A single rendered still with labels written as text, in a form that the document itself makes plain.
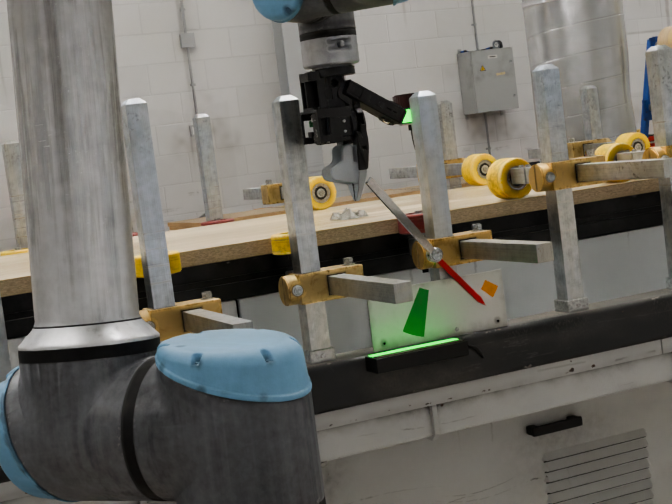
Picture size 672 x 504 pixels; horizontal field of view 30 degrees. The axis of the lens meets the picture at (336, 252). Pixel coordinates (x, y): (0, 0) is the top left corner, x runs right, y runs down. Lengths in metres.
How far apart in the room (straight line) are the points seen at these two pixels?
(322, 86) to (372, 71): 8.15
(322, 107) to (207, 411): 0.85
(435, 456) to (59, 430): 1.27
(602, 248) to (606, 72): 3.55
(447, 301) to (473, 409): 0.21
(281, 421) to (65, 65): 0.43
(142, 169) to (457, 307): 0.59
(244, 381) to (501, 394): 1.10
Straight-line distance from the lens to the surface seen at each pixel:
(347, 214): 2.47
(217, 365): 1.20
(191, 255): 2.19
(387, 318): 2.10
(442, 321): 2.14
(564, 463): 2.62
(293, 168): 2.03
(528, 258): 1.97
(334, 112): 1.96
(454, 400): 2.21
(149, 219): 1.96
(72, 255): 1.32
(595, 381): 2.36
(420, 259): 2.14
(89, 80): 1.34
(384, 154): 10.11
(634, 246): 2.63
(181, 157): 9.46
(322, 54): 1.96
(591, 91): 3.64
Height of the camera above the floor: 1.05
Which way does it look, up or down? 5 degrees down
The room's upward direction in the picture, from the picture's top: 7 degrees counter-clockwise
